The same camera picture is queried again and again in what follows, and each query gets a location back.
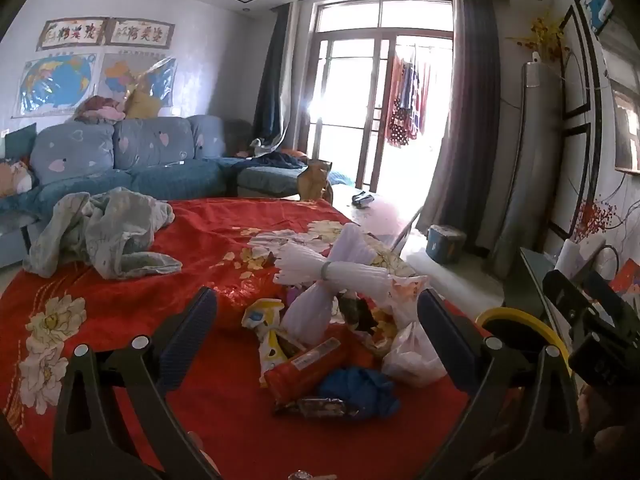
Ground silver standing air conditioner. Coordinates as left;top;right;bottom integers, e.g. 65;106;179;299
487;60;566;278

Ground blue crumpled bag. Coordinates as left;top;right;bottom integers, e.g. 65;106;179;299
317;366;401;418

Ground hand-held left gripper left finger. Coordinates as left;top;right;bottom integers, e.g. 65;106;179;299
52;286;221;480

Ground framed wall picture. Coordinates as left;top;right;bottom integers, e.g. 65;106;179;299
612;80;640;173

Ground white vase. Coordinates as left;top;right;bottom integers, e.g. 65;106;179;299
555;239;593;281

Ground crumpled grey cloth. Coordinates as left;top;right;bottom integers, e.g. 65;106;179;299
22;186;183;281

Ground red berry branches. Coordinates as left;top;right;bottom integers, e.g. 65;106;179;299
572;200;618;243

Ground blue storage box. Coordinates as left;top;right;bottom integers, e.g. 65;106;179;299
425;224;468;265

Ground yellow artificial flowers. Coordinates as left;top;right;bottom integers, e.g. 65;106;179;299
507;12;571;63

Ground teal cushion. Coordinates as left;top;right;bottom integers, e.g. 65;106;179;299
0;122;38;161

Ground blue heart print sofa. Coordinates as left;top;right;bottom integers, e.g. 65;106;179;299
0;114;311;268

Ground country map poster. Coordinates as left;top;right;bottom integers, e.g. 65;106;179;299
97;50;178;108

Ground brown paper bag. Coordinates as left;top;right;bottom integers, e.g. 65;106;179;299
297;158;333;203

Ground yellow white wrapper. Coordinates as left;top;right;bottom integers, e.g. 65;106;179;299
242;299;296;388

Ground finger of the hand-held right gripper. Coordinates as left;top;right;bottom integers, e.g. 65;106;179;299
542;270;626;331

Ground orange snack packet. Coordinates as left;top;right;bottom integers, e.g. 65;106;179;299
264;327;381;403

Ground hanging laundry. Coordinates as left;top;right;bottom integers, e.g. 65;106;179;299
385;45;441;148

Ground grey curtain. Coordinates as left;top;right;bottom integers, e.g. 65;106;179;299
425;0;503;251

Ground pile of pink clothes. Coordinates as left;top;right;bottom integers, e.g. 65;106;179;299
75;95;126;123

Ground glass balcony door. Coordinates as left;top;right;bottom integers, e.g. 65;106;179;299
295;0;456;196

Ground world map poster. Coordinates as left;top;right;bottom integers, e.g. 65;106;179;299
12;51;98;118

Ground red floral blanket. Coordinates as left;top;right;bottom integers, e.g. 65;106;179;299
0;197;501;480

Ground white plastic bag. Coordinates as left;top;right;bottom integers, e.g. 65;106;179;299
382;320;448;388

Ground framed calligraphy embroidery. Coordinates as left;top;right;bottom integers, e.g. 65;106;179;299
102;17;176;51
36;17;108;52

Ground printed cushion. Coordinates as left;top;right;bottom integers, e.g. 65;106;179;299
0;157;38;198

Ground red card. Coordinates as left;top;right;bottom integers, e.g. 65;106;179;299
610;260;640;296

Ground dark candy wrapper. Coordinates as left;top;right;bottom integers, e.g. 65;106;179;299
272;396;361;418

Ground blue wall picture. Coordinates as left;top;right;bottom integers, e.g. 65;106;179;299
580;0;615;36

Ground white orange wrapper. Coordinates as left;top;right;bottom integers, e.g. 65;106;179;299
385;275;431;326

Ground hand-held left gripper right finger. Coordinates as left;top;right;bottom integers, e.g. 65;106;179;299
417;287;586;480

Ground dark clothing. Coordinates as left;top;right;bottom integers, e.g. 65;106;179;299
240;147;311;171

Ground yellow pillow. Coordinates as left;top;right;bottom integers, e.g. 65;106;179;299
124;91;163;120

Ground dark blue curtain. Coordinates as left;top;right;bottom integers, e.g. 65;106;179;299
250;2;296;153

